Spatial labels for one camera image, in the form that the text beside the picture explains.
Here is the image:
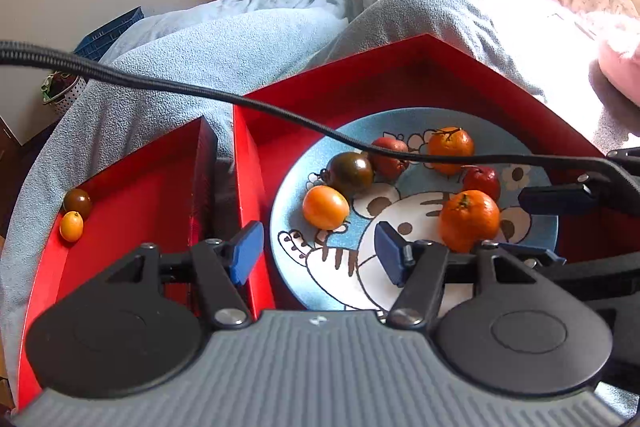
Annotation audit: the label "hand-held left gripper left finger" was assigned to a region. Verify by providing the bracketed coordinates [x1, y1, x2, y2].
[102, 221, 264, 329]

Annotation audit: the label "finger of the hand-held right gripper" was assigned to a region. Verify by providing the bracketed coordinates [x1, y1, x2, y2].
[497, 242, 640, 300]
[517, 148, 640, 218]

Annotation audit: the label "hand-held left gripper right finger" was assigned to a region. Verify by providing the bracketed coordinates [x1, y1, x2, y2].
[374, 222, 541, 329]

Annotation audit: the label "blue cartoon cat plate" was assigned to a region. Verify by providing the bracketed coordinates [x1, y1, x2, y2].
[270, 107, 560, 312]

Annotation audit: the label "orange mandarin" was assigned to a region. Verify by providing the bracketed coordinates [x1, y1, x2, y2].
[427, 127, 475, 175]
[439, 190, 501, 254]

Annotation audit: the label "red tomato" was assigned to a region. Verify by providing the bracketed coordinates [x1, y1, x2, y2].
[369, 137, 411, 180]
[462, 166, 501, 202]

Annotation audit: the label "round orange tomato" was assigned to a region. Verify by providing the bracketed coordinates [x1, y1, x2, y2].
[302, 185, 351, 230]

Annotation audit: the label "dark green-brown tomato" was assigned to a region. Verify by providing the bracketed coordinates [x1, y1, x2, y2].
[325, 152, 375, 196]
[63, 188, 93, 220]

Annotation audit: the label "large red tray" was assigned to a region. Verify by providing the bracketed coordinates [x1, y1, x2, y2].
[15, 116, 221, 410]

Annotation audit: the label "red tray with plate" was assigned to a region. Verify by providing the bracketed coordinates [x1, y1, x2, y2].
[232, 33, 608, 313]

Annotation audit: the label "small yellow kumquat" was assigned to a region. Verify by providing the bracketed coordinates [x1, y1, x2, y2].
[59, 211, 84, 243]

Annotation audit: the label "pink plush cushion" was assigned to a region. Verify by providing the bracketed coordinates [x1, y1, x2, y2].
[597, 21, 640, 108]

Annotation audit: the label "pink bedspread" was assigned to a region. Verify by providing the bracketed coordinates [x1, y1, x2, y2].
[450, 0, 618, 142]

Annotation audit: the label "light blue blanket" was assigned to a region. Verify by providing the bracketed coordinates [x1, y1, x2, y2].
[0, 0, 601, 358]

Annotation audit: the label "white laundry basket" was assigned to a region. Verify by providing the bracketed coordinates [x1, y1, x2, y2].
[41, 72, 88, 118]

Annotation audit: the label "clothes in laundry basket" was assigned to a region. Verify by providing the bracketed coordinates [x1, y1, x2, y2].
[42, 72, 76, 100]

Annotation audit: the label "blue plastic crate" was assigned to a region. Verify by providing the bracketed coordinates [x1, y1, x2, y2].
[74, 7, 145, 62]

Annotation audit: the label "black braided cable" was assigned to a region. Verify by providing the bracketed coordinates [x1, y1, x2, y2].
[0, 39, 621, 171]

